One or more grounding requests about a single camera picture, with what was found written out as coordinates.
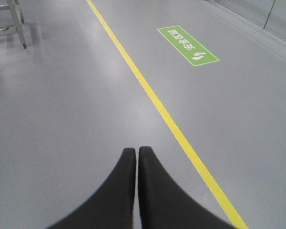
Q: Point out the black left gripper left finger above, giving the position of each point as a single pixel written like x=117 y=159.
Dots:
x=111 y=206

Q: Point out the green floor safety sign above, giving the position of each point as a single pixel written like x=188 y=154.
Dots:
x=190 y=48

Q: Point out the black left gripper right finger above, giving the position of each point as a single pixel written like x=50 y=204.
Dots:
x=164 y=204

